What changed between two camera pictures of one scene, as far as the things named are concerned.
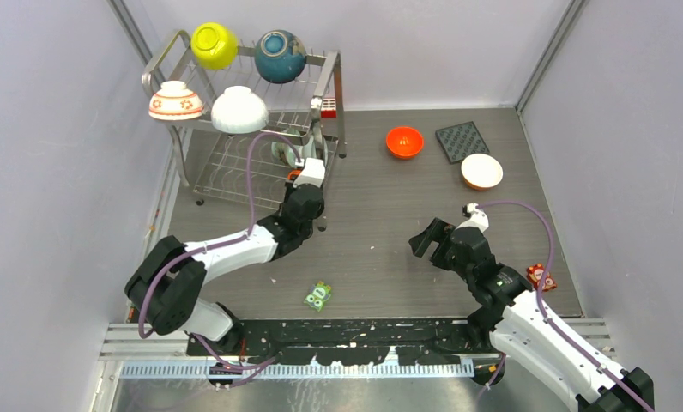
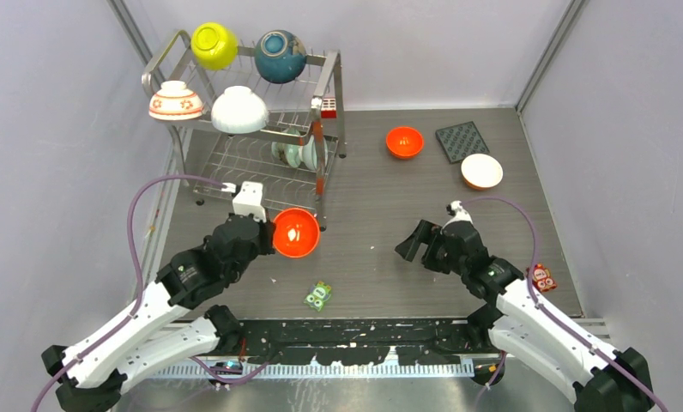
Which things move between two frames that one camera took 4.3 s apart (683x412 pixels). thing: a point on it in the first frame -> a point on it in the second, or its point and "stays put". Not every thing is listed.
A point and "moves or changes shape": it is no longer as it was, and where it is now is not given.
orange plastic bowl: [293, 172] moves or changes shape
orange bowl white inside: [481, 172] stays put
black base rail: [347, 342] stays put
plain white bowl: [238, 111] stays put
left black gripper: [293, 190] -> [267, 230]
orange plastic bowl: [404, 142] stays put
